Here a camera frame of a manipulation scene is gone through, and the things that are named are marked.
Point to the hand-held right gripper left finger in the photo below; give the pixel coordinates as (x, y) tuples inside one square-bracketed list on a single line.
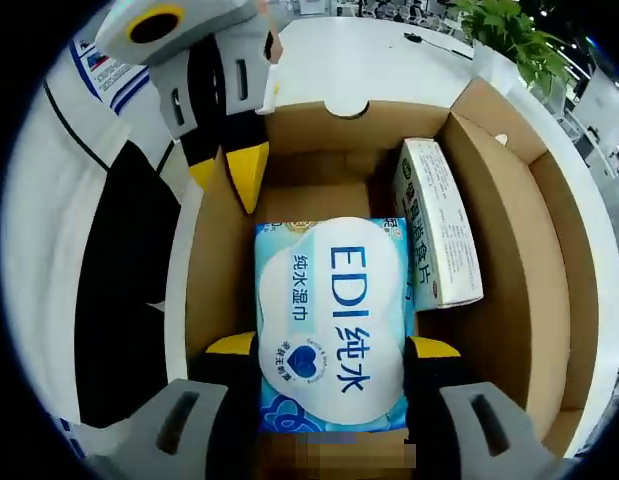
[(139, 450)]

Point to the blue white wall poster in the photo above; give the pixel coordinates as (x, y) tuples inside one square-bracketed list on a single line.
[(114, 85)]

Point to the green potted plant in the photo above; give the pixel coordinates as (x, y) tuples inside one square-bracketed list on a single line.
[(514, 30)]

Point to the person's left hand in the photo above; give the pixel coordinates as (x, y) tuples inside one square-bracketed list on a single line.
[(272, 47)]

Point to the brown cardboard shoe box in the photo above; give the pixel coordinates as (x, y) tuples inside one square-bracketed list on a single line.
[(314, 170)]

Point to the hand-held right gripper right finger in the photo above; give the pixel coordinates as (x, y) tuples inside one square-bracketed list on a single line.
[(439, 400)]

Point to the white medicine box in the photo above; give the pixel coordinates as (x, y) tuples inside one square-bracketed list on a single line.
[(439, 225)]

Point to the light blue soft wipes pack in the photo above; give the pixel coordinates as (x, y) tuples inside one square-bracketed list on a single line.
[(334, 300)]

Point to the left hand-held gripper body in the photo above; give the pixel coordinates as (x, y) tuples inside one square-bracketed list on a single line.
[(204, 20)]

